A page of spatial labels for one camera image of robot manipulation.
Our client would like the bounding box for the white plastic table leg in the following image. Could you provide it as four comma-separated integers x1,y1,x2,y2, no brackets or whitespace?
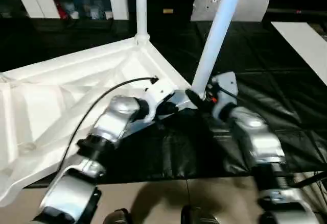
134,0,151,45
191,0,248,100

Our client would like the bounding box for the white plastic table top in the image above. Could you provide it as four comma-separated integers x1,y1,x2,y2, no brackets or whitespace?
0,36,203,207

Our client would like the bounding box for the white flat board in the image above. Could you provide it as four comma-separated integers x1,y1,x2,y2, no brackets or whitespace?
270,20,327,86

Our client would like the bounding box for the black stand leg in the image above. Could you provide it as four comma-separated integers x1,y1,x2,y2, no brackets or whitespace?
293,171,327,188

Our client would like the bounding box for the red bottle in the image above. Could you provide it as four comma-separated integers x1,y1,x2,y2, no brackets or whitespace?
56,1,67,18

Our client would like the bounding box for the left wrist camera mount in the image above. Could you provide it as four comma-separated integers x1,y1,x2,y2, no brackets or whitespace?
141,77,177,123

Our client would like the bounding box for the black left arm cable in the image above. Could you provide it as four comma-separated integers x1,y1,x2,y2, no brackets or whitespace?
57,75,159,174

